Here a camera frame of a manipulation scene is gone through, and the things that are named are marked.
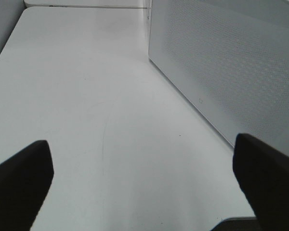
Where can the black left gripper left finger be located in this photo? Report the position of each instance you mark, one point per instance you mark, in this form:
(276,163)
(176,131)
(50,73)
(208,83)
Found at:
(25,179)

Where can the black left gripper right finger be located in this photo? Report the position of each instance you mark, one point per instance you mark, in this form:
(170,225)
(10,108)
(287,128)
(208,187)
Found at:
(263,176)

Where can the white microwave door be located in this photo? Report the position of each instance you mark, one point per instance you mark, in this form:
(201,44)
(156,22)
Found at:
(230,59)

